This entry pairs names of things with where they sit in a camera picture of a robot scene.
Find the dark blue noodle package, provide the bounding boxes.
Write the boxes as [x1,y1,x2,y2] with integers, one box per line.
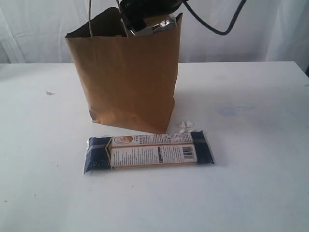
[84,131,214,173]

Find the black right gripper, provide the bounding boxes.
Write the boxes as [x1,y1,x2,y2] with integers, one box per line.
[119,0,183,31]

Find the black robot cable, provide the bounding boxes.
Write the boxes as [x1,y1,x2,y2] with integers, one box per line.
[182,0,247,36]

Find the clear nut jar gold lid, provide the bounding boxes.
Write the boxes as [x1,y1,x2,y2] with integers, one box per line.
[130,14,177,36]

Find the white crumpled paper bits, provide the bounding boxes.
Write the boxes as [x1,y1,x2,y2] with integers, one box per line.
[179,121,195,133]

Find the brown paper shopping bag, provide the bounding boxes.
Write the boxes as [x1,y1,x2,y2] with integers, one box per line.
[65,7,182,133]

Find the white backdrop curtain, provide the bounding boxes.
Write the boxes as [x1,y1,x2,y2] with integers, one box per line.
[0,0,309,69]

